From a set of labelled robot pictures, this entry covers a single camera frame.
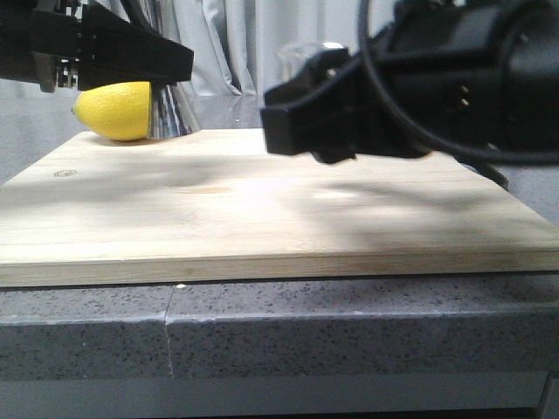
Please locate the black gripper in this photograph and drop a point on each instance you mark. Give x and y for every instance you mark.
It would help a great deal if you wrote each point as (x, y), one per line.
(478, 79)
(84, 46)

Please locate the grey curtain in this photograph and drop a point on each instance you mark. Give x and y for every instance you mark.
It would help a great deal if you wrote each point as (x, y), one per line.
(237, 43)

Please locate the yellow lemon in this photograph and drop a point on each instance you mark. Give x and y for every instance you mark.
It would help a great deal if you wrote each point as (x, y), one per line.
(119, 112)

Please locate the steel double jigger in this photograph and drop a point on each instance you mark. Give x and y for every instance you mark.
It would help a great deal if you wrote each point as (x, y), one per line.
(170, 113)

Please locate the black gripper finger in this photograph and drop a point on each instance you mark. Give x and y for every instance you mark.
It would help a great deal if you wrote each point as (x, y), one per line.
(329, 110)

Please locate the glass beaker with liquid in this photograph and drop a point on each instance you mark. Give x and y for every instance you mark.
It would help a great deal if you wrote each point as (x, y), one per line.
(293, 56)

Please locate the wooden cutting board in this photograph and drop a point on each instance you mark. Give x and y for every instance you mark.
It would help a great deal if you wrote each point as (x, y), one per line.
(216, 206)

